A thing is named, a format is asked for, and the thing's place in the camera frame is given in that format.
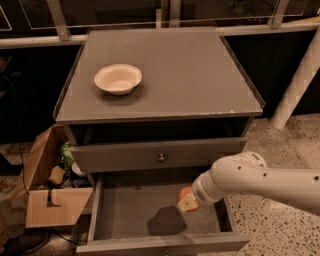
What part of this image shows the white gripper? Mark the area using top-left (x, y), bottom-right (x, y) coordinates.
top-left (177, 171), bottom-right (224, 212)

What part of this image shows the grey top drawer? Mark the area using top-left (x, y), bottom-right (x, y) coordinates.
top-left (71, 137), bottom-right (246, 173)

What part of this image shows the white cup in box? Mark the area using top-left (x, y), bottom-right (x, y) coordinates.
top-left (71, 162), bottom-right (86, 177)

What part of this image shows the white slanted pole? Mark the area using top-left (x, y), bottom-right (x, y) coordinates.
top-left (270, 28), bottom-right (320, 130)

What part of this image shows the grey drawer cabinet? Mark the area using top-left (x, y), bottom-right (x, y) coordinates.
top-left (52, 27), bottom-right (266, 183)

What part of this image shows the green item in box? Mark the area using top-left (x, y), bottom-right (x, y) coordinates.
top-left (61, 141), bottom-right (74, 170)

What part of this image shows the brown cardboard box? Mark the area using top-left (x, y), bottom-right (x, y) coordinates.
top-left (11, 125), bottom-right (94, 228)

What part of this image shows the red apple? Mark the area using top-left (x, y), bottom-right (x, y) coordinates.
top-left (177, 186), bottom-right (200, 212)

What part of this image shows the grey open middle drawer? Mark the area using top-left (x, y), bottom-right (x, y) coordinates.
top-left (77, 167), bottom-right (250, 256)

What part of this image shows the white paper bowl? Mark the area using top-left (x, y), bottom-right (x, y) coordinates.
top-left (94, 64), bottom-right (142, 96)

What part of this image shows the yellow sponge in box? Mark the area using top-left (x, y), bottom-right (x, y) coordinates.
top-left (47, 166), bottom-right (65, 185)

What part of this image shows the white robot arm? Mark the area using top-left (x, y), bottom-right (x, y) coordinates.
top-left (177, 151), bottom-right (320, 216)

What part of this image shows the metal window railing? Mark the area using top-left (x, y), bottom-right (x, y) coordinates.
top-left (0, 0), bottom-right (320, 49)

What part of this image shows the round metal drawer knob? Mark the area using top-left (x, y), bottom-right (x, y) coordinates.
top-left (158, 153), bottom-right (166, 163)

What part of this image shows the black cable on floor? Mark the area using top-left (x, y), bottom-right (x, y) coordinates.
top-left (0, 71), bottom-right (31, 196)

